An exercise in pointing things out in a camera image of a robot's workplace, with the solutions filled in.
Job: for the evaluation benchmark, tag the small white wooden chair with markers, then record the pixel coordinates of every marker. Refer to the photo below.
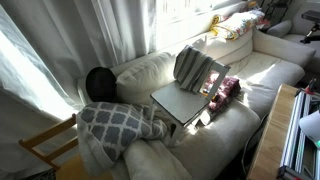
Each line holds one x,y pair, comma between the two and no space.
180,101

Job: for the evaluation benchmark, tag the grey white striped towel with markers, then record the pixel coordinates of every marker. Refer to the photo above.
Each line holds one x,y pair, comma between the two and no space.
191,68

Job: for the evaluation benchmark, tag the cream fabric couch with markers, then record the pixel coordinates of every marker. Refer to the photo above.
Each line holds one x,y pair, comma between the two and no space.
216,143

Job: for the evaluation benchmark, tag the pink striped pillow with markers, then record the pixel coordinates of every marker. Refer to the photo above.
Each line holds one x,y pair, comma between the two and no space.
238,23

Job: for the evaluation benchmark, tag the light wooden chair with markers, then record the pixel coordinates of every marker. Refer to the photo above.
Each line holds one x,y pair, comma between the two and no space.
70,170

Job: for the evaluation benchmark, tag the black round cushion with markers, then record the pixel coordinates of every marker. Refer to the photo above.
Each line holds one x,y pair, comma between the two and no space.
100,85

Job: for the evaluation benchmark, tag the grey patterned pillow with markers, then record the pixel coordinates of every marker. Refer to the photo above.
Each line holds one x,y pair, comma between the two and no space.
110,128

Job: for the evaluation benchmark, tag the cream throw pillow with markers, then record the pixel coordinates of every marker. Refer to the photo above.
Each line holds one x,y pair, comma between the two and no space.
150,163

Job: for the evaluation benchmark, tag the white sheer curtain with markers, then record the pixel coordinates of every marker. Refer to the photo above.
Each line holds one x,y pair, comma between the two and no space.
50,40

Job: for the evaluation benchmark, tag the light wooden table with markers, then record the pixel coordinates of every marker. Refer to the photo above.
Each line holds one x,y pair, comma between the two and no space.
270,143

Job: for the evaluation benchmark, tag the dark woven basket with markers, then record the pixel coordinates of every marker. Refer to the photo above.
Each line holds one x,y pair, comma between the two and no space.
43,175

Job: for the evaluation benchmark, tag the black metal rack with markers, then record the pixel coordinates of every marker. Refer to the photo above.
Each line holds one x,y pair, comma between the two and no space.
280,5

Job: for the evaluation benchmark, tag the red black clamp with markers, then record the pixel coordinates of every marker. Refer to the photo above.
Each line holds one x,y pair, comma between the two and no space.
312,86

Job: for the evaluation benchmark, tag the aluminium rail frame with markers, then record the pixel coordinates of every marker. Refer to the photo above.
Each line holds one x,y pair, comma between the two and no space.
293,133

